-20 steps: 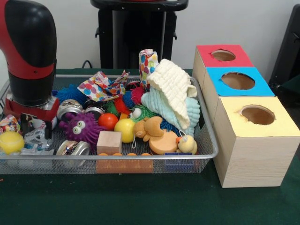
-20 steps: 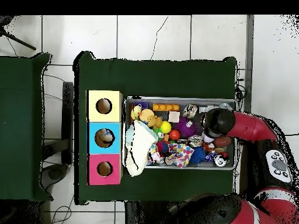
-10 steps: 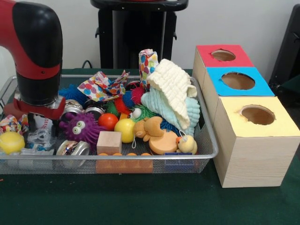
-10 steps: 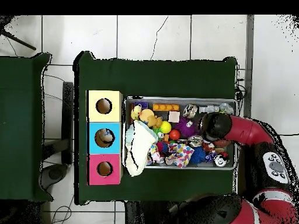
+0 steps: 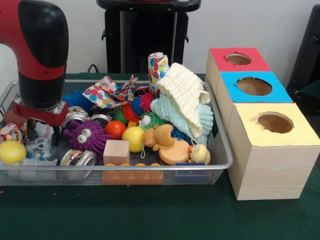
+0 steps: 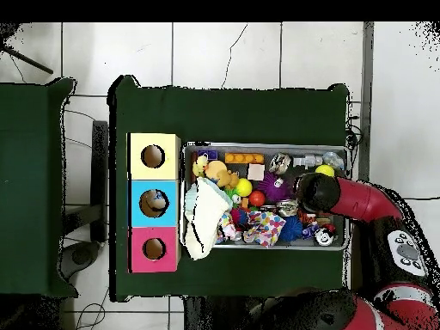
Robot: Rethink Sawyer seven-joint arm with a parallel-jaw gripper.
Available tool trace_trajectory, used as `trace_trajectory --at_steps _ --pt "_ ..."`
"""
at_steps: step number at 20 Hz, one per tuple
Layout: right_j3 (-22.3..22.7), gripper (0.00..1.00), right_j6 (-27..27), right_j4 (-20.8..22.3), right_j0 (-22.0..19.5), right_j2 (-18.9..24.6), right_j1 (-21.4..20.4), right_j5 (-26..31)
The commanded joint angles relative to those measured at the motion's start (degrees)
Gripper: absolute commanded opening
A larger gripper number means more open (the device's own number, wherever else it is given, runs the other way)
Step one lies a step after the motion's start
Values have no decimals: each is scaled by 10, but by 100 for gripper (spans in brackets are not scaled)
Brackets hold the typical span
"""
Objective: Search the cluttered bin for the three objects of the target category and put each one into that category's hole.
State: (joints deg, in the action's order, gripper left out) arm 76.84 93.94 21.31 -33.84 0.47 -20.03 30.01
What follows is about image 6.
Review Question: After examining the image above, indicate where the cream knit cloth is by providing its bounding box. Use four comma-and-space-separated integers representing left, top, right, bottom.
184, 178, 234, 262

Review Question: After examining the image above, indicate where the open-top silver can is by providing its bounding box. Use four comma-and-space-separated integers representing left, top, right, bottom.
267, 152, 293, 175

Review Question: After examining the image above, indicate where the multicolour polka dot cloth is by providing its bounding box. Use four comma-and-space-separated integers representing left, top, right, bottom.
242, 210, 287, 248

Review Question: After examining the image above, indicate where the shallow clear mesh bin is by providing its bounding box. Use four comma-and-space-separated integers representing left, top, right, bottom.
181, 143, 351, 252

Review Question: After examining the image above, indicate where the wooden box with three holes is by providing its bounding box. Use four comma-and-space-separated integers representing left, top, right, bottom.
127, 132, 181, 274

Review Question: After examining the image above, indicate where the orange foam duck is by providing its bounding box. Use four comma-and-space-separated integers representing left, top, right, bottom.
204, 160, 241, 191

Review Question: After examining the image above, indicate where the small yellow ball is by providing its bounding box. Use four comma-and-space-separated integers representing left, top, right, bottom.
235, 178, 254, 199

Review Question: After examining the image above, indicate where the small yellow rubber duck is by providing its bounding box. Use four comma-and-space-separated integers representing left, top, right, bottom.
192, 154, 209, 180

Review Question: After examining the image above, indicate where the orange toy brick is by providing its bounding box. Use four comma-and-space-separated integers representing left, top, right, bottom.
224, 152, 266, 165

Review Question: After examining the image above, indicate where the mint green cloth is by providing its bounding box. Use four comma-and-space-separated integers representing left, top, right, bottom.
183, 185, 200, 221

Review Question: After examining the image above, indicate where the wooden cube block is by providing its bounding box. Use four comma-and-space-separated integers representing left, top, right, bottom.
247, 163, 266, 182

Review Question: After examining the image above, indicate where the small orange ball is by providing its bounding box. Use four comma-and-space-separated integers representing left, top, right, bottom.
248, 189, 267, 208

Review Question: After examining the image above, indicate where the purple googly-eyed monster toy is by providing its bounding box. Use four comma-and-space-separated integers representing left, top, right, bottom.
258, 171, 293, 205

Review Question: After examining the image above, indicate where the crushed silver can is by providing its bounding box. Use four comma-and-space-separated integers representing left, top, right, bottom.
276, 199, 300, 217

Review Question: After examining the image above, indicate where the upright dark soda can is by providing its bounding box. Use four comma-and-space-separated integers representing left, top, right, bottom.
314, 226, 336, 248

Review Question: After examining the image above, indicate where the green cloth side table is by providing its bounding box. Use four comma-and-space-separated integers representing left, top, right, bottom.
0, 77, 76, 298

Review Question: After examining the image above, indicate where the black cable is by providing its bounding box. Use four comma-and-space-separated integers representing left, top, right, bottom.
401, 194, 440, 204

